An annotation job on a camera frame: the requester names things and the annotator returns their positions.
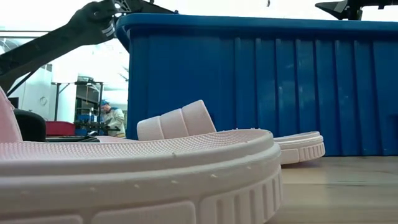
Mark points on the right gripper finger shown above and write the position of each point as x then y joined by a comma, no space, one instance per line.
334,8

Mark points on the pink rubber slide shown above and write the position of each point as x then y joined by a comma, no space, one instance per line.
186,121
140,180

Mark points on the black rubber slide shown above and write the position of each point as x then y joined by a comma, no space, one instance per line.
29,126

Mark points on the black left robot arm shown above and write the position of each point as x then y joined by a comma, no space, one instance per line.
62,37

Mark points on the large blue plastic bin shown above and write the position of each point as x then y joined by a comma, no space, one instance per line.
264,87

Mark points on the red plastic bin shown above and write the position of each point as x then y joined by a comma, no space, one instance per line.
60,128

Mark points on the metal storage rack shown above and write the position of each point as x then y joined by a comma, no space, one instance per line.
88,99

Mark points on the person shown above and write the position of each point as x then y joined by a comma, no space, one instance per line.
115,119

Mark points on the black stand pole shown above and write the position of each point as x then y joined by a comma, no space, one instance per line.
57,102

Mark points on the black computer monitor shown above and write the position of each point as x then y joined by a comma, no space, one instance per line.
13,103

